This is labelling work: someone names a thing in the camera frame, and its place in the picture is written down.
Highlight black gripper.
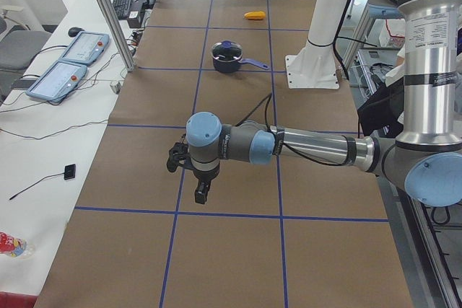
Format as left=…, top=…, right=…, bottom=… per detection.
left=193, top=165, right=219, bottom=203

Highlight glass pot lid blue knob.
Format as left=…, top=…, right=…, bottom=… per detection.
left=212, top=40, right=243, bottom=61

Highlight yellow plastic corn cob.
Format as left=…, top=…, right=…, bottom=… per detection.
left=244, top=11, right=266, bottom=21

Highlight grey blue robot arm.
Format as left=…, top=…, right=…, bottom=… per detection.
left=186, top=0, right=461, bottom=207

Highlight brown paper table mat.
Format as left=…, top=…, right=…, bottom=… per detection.
left=36, top=0, right=413, bottom=307

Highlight small black square sensor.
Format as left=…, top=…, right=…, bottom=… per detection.
left=64, top=164, right=77, bottom=180

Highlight dark blue saucepan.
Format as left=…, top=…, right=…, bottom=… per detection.
left=212, top=54, right=269, bottom=74

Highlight lower blue teach pendant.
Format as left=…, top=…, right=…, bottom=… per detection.
left=26, top=60, right=87, bottom=102

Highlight blue teach pendant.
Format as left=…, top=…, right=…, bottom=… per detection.
left=26, top=60, right=87, bottom=102
left=60, top=31, right=110, bottom=66

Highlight upper blue teach pendant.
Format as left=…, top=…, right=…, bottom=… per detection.
left=60, top=31, right=110, bottom=66

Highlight black bag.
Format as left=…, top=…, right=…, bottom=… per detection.
left=357, top=79, right=404, bottom=138

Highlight red patterned plastic bottle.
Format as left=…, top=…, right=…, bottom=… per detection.
left=1, top=232, right=35, bottom=259

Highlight black computer mouse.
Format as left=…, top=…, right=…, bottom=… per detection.
left=68, top=27, right=84, bottom=38

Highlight black keyboard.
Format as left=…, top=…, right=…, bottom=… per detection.
left=113, top=0, right=132, bottom=19

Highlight grey office chair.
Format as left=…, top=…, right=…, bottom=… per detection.
left=1, top=5, right=51, bottom=101

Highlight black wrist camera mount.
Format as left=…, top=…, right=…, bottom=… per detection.
left=166, top=142, right=193, bottom=173

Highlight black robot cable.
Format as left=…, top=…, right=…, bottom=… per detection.
left=236, top=92, right=353, bottom=167

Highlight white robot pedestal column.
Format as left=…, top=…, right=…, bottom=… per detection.
left=285, top=0, right=351, bottom=89

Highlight aluminium frame post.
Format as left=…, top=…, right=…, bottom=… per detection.
left=97, top=0, right=135, bottom=72

